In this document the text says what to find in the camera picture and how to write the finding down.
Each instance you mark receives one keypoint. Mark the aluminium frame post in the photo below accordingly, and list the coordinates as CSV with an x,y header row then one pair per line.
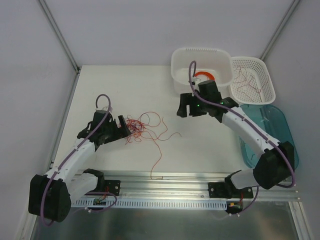
x,y
292,8
58,34

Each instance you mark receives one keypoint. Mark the white perforated basket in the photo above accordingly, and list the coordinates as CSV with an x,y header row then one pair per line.
x,y
252,83

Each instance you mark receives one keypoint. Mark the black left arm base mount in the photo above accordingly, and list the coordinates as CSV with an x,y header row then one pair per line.
x,y
105,186

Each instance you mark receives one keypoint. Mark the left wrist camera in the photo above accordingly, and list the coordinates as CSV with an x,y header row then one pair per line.
x,y
103,112

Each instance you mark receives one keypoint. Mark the white plastic tub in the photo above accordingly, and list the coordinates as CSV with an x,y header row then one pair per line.
x,y
215,61

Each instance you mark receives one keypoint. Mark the left aluminium frame post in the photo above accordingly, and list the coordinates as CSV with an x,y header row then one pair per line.
x,y
58,34

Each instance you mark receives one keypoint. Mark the aluminium extrusion rail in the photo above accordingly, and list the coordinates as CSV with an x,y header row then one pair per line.
x,y
173,185

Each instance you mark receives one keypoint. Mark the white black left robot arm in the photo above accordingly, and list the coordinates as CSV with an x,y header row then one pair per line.
x,y
51,195

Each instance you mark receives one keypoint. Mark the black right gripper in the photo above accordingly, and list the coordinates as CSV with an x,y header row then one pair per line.
x,y
191,106

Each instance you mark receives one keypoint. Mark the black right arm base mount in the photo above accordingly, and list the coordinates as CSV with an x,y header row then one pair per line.
x,y
226,189

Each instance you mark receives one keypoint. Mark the white slotted cable duct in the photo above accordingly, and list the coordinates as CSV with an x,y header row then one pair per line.
x,y
134,203

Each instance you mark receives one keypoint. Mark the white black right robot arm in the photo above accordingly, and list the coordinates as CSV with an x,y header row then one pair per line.
x,y
275,166

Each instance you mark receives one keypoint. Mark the right aluminium frame post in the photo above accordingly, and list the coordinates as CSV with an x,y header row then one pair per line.
x,y
292,8

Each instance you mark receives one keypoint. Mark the teal translucent tray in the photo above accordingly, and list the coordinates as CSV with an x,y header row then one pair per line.
x,y
270,119

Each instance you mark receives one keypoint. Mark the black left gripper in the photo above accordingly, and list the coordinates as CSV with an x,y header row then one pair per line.
x,y
116,129

